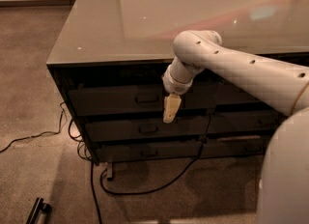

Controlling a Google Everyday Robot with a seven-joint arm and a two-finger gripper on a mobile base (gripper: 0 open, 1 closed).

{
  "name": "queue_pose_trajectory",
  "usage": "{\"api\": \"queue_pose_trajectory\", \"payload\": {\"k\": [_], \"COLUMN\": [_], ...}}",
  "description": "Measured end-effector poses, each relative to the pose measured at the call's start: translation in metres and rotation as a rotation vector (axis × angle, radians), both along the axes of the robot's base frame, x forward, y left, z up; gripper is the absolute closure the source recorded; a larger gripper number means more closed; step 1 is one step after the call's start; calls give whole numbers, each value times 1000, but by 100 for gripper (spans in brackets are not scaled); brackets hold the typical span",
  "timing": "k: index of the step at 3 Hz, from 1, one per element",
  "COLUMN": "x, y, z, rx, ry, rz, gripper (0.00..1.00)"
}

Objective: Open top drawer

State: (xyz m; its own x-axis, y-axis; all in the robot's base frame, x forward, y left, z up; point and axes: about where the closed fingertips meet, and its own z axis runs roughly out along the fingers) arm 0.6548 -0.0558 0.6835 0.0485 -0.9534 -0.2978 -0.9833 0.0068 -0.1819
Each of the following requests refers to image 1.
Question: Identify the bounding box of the black metal object on floor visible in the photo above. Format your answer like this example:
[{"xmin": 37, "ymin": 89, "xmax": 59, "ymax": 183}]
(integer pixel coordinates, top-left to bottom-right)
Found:
[{"xmin": 26, "ymin": 197, "xmax": 52, "ymax": 224}]

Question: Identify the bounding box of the dark grey drawer cabinet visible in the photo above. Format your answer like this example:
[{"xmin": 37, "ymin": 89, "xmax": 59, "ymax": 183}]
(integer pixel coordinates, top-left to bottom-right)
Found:
[{"xmin": 47, "ymin": 0, "xmax": 309, "ymax": 163}]

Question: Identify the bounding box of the thick black floor cable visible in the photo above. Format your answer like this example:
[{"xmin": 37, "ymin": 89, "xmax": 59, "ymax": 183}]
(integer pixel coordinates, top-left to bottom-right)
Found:
[{"xmin": 90, "ymin": 113, "xmax": 213, "ymax": 224}]

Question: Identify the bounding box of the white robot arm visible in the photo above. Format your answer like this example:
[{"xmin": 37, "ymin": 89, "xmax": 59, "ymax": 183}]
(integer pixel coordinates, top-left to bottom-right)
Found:
[{"xmin": 162, "ymin": 31, "xmax": 309, "ymax": 224}]

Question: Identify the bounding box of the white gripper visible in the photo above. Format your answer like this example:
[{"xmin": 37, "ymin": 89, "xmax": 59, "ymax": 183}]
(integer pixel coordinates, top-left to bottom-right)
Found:
[{"xmin": 162, "ymin": 67, "xmax": 192, "ymax": 124}]

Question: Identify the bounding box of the metal cabinet leg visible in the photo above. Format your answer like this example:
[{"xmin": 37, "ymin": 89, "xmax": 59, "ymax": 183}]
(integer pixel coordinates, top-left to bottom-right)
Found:
[{"xmin": 106, "ymin": 162, "xmax": 114, "ymax": 182}]

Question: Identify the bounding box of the dark grey drawer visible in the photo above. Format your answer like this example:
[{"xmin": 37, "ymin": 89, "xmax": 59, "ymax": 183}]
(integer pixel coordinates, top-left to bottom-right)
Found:
[
  {"xmin": 201, "ymin": 135, "xmax": 270, "ymax": 158},
  {"xmin": 69, "ymin": 83, "xmax": 217, "ymax": 116},
  {"xmin": 183, "ymin": 70, "xmax": 259, "ymax": 109},
  {"xmin": 96, "ymin": 140, "xmax": 202, "ymax": 162},
  {"xmin": 85, "ymin": 116, "xmax": 209, "ymax": 142},
  {"xmin": 208, "ymin": 110, "xmax": 285, "ymax": 133}
]

